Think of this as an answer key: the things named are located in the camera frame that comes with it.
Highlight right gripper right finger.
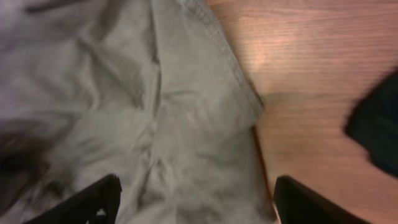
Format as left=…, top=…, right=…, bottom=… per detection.
left=274, top=175, right=369, bottom=224

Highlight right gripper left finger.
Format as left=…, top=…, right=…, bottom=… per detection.
left=25, top=174, right=122, bottom=224

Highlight grey shorts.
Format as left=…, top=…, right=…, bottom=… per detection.
left=1, top=0, right=275, bottom=224

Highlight black garment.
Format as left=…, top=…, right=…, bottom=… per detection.
left=345, top=70, right=397, bottom=177

